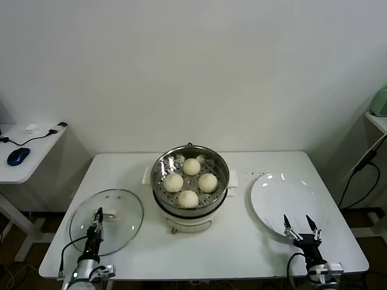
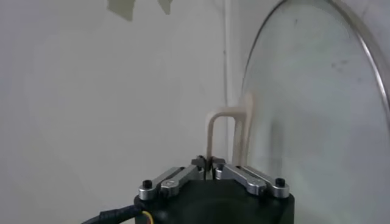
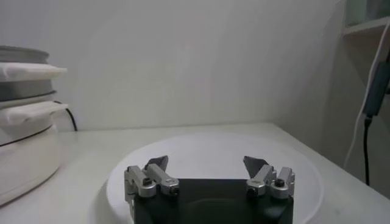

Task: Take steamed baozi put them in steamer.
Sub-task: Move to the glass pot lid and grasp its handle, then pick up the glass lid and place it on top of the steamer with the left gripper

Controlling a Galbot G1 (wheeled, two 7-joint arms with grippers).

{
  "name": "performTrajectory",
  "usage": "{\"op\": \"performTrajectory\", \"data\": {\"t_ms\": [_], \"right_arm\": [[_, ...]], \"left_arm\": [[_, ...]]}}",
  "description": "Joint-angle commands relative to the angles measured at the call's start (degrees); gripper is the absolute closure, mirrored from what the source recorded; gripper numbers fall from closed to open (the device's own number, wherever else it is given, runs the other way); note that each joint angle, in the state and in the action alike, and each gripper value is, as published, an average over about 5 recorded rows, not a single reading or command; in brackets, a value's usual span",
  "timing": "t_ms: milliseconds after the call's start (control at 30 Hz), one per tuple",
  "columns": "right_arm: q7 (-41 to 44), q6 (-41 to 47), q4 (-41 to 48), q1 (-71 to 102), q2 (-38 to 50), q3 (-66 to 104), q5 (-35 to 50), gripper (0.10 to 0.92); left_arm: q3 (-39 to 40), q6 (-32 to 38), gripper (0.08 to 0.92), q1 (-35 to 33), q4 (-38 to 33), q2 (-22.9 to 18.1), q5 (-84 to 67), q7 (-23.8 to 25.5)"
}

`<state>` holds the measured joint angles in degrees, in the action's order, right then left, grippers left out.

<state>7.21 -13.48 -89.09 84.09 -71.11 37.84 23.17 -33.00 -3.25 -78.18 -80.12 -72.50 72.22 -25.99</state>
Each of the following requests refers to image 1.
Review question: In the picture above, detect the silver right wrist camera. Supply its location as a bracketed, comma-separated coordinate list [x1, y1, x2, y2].
[325, 262, 344, 277]

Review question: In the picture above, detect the white side desk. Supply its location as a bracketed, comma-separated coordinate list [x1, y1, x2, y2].
[0, 122, 69, 262]

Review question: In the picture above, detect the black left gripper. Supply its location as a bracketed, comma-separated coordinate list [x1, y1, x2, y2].
[84, 207, 105, 257]

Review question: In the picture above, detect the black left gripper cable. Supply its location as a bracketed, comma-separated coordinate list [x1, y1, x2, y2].
[59, 235, 88, 277]

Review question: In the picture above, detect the blue computer mouse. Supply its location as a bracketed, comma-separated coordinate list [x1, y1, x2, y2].
[7, 147, 31, 166]

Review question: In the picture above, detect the cream electric cooker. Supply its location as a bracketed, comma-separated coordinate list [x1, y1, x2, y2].
[141, 167, 239, 236]

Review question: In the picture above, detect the stainless steel steamer basket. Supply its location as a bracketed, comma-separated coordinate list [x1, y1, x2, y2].
[150, 146, 230, 218]

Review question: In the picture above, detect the white round plate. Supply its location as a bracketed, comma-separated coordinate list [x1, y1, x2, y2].
[250, 172, 328, 240]

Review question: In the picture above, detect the white shelf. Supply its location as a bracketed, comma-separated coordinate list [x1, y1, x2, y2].
[364, 111, 387, 134]

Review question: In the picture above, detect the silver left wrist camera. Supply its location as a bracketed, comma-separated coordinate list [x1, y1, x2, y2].
[90, 264, 117, 282]

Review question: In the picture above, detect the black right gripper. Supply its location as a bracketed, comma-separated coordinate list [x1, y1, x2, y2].
[282, 213, 327, 266]

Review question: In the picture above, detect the pale green appliance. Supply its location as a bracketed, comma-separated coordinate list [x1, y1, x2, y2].
[370, 86, 387, 117]

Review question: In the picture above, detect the black hanging cable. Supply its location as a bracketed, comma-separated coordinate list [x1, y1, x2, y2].
[337, 141, 382, 210]

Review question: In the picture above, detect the black desk cable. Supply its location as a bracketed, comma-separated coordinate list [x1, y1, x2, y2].
[0, 122, 68, 146]

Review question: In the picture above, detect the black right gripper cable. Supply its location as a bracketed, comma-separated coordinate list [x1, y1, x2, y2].
[286, 253, 308, 290]

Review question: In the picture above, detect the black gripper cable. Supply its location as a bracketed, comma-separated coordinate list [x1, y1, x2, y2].
[59, 235, 88, 277]
[286, 253, 308, 290]

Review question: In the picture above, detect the round glass lid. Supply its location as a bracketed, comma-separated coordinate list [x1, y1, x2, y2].
[68, 188, 145, 257]

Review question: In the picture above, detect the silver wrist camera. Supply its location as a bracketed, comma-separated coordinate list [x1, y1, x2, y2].
[325, 262, 344, 277]
[90, 264, 117, 282]

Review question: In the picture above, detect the white steamed baozi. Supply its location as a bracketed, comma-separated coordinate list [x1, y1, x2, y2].
[177, 190, 200, 208]
[198, 173, 218, 193]
[163, 173, 184, 193]
[183, 158, 202, 176]

